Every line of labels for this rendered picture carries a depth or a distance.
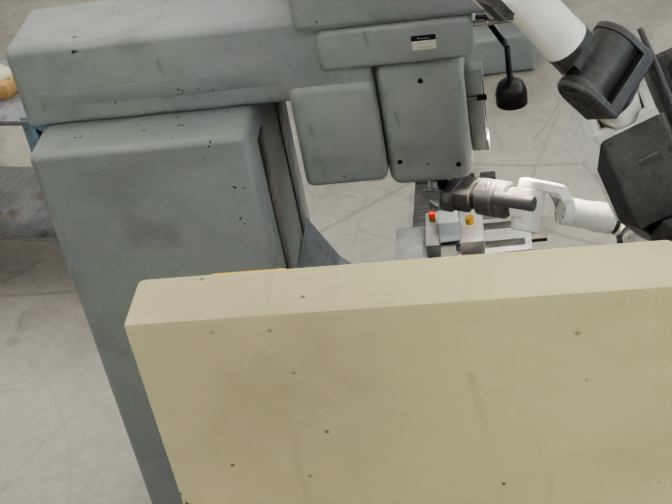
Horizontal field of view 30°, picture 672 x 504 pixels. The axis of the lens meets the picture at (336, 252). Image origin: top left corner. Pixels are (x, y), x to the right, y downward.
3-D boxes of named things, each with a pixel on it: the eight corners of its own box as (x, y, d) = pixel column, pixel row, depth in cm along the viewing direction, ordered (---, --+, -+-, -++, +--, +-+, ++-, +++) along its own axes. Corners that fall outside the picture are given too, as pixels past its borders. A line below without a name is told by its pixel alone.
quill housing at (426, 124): (474, 134, 301) (460, 13, 282) (474, 182, 284) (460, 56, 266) (395, 142, 304) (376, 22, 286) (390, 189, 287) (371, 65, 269)
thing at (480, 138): (489, 140, 292) (481, 60, 280) (490, 150, 289) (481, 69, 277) (472, 142, 292) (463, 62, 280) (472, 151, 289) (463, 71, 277)
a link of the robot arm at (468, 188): (460, 160, 299) (506, 167, 293) (464, 194, 304) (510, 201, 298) (437, 189, 290) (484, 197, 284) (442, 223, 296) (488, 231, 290)
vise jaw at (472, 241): (482, 219, 329) (481, 206, 327) (485, 253, 317) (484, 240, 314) (460, 221, 330) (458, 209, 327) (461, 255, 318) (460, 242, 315)
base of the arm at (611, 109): (666, 66, 232) (618, 57, 241) (638, 23, 224) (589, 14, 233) (624, 131, 230) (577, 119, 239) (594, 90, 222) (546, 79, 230)
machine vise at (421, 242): (530, 236, 331) (527, 201, 325) (534, 270, 319) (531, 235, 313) (398, 249, 336) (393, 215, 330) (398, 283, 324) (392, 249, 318)
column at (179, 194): (368, 482, 395) (275, 35, 305) (357, 605, 357) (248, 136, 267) (213, 489, 403) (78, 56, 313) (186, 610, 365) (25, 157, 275)
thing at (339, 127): (394, 127, 304) (379, 30, 289) (388, 182, 284) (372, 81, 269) (317, 134, 307) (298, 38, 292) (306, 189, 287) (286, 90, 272)
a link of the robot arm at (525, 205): (507, 181, 295) (552, 188, 289) (499, 226, 295) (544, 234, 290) (488, 176, 285) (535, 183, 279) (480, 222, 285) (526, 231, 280)
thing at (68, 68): (381, 48, 290) (368, -33, 279) (375, 96, 272) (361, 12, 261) (54, 82, 303) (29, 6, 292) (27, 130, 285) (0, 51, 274)
